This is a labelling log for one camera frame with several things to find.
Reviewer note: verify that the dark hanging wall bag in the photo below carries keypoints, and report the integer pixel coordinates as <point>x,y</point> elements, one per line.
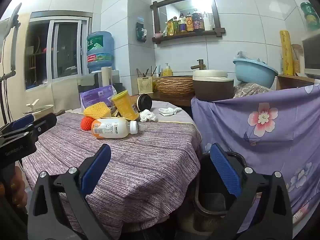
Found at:
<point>140,32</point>

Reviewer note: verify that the brown woven basin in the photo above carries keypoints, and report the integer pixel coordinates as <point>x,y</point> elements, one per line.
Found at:
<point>175,86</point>

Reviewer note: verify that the brown trash bin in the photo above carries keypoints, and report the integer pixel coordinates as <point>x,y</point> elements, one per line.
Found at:
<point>212,205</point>

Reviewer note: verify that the water dispenser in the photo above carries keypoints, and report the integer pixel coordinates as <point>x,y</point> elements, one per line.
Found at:
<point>86,81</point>

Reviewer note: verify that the white bottle with orange label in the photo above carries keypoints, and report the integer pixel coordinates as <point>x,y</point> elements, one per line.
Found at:
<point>112,128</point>

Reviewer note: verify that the pale cloth with yellow edge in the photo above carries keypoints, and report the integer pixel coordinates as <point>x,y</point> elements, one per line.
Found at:
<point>180,118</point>

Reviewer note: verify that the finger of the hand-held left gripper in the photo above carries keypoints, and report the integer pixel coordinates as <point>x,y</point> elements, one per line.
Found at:
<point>22,122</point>
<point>43,121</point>

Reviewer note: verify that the large white tissue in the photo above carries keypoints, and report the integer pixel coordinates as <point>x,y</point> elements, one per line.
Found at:
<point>147,116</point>

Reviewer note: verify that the blue water jug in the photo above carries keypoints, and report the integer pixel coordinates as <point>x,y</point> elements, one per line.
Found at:
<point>100,52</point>

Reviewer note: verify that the red paper cup black lid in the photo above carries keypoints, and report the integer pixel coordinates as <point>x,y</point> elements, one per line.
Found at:
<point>144,102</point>

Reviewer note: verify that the brown patterned cloth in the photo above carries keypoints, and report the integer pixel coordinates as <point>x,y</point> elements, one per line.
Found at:
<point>247,90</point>

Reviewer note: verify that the purple plastic packet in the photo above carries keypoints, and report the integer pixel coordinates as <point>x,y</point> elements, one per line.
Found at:
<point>93,96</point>

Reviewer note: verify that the microwave oven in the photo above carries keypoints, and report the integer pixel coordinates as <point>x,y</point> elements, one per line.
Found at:
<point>311,52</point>

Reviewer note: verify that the white plastic bag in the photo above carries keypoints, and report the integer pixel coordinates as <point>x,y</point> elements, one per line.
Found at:
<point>241,55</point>

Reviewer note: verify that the person's left hand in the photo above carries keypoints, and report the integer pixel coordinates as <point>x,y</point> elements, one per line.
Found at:
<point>18,192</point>

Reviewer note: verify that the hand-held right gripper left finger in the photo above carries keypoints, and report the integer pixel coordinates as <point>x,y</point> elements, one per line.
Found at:
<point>97,167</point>

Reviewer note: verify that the wooden side shelf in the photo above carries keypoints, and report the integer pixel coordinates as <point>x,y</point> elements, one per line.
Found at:
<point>295,80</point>

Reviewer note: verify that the purple striped tablecloth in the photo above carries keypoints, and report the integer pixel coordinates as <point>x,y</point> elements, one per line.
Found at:
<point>137,167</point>

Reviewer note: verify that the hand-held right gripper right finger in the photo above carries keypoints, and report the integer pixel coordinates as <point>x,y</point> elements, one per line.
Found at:
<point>225,167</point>

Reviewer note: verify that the small pink pot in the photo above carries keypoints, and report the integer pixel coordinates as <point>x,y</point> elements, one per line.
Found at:
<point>158,35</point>

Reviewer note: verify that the green can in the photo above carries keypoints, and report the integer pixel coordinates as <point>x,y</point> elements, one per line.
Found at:
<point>308,8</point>
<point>312,22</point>

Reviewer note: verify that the red foam net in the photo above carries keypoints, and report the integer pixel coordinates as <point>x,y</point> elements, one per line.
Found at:
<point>85,123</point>

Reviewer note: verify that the bundle of chopsticks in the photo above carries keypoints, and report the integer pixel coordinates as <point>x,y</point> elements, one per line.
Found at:
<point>145,73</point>

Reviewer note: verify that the yellow foam net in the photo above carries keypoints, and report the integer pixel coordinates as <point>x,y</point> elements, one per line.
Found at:
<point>96,110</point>

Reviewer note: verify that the bronze faucet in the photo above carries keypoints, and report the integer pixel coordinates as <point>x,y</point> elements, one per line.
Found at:
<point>201,65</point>

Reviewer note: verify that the small crumpled white tissue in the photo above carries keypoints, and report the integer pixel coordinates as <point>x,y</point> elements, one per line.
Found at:
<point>168,110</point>

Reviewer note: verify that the brown and white rice cooker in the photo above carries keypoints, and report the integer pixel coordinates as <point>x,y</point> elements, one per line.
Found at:
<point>212,87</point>

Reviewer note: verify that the row of bottles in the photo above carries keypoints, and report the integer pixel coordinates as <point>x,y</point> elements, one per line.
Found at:
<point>190,23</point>

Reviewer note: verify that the bamboo holder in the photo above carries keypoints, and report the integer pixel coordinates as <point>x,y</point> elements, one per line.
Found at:
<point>296,62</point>

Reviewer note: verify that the cream chopstick holder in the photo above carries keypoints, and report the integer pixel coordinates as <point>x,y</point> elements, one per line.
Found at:
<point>144,86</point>

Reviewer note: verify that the yellow soap pump bottle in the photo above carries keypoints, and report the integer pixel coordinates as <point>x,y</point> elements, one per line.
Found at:
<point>167,72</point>

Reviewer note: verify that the yellow plastic cup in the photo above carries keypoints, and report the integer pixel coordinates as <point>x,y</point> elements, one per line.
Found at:
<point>125,105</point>

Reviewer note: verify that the pot with glass lid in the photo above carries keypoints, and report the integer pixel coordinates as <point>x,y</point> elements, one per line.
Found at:
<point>40,108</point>

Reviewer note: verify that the sliding window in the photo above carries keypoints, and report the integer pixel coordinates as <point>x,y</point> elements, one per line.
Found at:
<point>65,47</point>

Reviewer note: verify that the light blue plastic basin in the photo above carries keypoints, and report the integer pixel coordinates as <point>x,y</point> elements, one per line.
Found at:
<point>255,72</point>

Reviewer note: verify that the purple floral sheet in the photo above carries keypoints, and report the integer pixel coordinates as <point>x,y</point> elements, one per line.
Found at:
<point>275,155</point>

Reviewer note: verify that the yellow roll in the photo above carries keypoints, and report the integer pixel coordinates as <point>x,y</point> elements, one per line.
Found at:
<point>286,52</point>

